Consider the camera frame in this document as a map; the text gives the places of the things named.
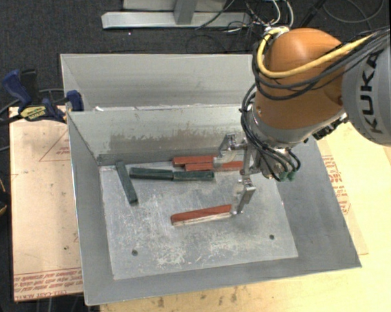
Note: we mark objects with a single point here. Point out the dark green flat block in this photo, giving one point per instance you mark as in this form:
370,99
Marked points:
127,184
193,176
151,173

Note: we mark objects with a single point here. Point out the red-brown flat block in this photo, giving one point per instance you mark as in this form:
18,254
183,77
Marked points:
201,215
199,167
192,160

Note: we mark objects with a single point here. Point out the grey metal bin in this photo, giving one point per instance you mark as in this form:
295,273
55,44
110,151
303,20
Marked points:
186,246

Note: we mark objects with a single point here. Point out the brown cardboard board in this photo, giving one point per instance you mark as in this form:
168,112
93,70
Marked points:
42,207

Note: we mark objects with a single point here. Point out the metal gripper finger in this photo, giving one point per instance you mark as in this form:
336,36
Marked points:
243,195
228,147

